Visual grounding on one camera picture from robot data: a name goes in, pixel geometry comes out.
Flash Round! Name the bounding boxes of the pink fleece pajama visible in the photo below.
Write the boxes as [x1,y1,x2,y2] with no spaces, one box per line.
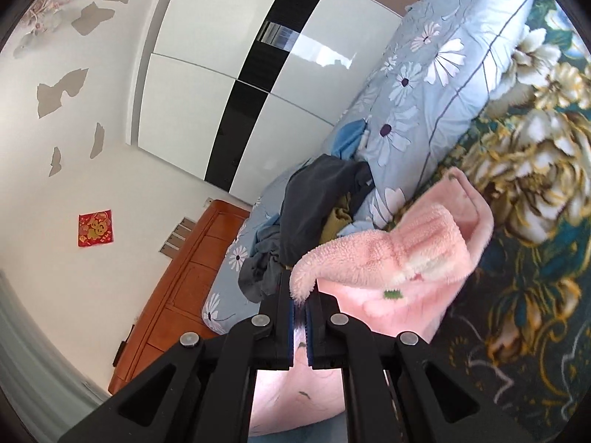
[249,166,496,438]

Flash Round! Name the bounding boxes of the white and black wardrobe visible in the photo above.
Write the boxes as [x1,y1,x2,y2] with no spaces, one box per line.
[126,0,404,206]

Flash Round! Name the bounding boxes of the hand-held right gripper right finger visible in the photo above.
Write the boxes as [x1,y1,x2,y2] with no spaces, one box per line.
[305,285,537,443]

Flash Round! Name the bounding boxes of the mustard yellow knit sweater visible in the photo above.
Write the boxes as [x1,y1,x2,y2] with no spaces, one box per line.
[318,196,358,246]

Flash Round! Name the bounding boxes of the light blue daisy quilt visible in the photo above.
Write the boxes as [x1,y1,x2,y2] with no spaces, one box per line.
[202,194,287,335]
[323,0,539,234]

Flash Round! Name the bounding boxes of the teal floral bed blanket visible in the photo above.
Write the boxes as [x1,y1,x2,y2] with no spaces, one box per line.
[429,0,591,443]

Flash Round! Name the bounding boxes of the pink flower wall decal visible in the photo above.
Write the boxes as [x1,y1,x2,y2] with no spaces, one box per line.
[13,0,90,58]

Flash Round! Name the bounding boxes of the grey wall switch panels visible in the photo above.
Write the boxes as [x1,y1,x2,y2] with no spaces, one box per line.
[158,216,197,257]

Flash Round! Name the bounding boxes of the red paper wall decoration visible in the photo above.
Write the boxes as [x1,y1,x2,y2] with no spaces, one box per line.
[78,209,114,247]

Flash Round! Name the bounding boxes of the blue garment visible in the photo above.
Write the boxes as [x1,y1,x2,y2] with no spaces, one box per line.
[330,119,370,161]

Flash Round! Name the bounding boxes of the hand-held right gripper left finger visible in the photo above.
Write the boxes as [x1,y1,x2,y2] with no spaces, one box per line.
[59,265,295,443]

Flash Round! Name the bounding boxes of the grey garment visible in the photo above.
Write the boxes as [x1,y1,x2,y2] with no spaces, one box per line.
[238,226,289,304]

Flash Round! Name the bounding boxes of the grey curtain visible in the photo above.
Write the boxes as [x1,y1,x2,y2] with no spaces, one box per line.
[0,268,112,418]

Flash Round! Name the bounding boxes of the wooden headboard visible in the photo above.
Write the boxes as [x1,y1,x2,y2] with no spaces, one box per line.
[107,198,252,396]

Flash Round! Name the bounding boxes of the black garment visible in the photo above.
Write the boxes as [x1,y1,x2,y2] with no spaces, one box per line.
[279,153,375,266]

